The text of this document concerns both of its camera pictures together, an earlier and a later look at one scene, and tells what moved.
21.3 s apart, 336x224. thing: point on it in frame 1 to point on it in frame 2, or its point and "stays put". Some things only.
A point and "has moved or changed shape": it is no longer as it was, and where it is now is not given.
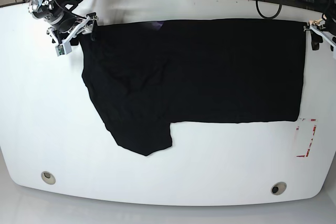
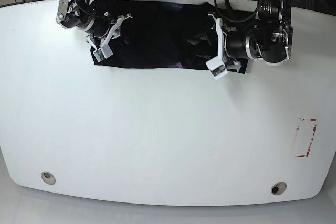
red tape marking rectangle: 310,145 stays put
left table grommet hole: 48,178 stays put
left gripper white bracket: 87,25 to 105,51
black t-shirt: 144,77 has moved or changed shape
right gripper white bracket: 316,25 to 217,65
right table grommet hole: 278,188 stays put
